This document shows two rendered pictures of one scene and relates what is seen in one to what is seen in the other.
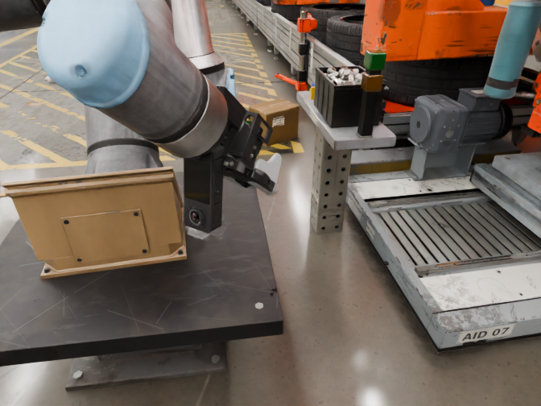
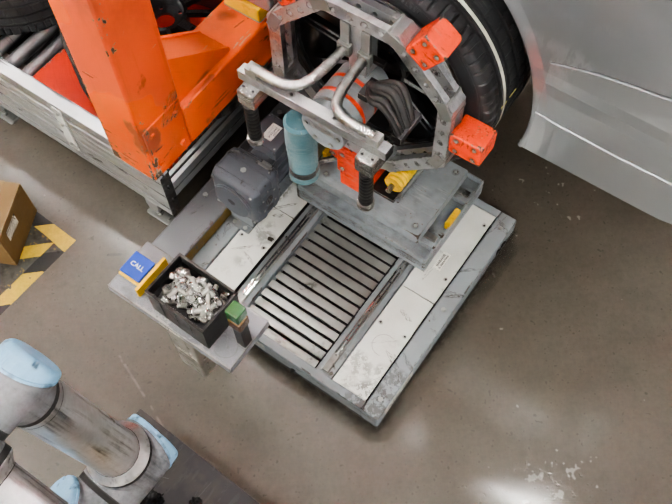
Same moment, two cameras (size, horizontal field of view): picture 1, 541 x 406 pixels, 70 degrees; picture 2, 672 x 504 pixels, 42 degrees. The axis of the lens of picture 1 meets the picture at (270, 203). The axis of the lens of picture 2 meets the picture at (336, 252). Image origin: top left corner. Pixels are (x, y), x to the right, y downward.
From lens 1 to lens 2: 1.75 m
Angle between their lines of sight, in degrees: 40
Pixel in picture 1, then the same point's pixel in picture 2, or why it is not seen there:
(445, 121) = (262, 198)
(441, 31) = (203, 105)
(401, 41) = (172, 148)
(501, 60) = (299, 164)
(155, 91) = not seen: outside the picture
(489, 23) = (243, 58)
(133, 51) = not seen: outside the picture
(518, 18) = (300, 141)
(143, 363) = not seen: outside the picture
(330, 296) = (274, 442)
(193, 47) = (133, 456)
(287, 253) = (202, 424)
